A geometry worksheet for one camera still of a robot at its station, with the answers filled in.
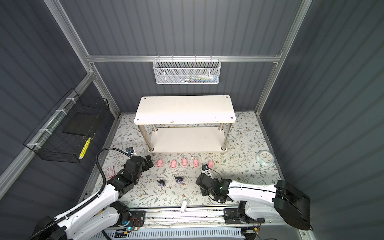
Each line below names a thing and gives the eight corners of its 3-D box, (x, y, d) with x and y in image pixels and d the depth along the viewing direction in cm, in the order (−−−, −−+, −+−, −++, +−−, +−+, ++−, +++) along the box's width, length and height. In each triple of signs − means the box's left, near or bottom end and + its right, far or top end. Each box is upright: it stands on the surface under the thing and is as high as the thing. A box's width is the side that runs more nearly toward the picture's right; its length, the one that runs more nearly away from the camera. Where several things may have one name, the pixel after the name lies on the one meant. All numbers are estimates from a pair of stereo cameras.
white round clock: (257, 165, 94) (259, 163, 91) (254, 152, 100) (255, 150, 97) (273, 165, 94) (276, 163, 91) (269, 152, 100) (271, 150, 97)
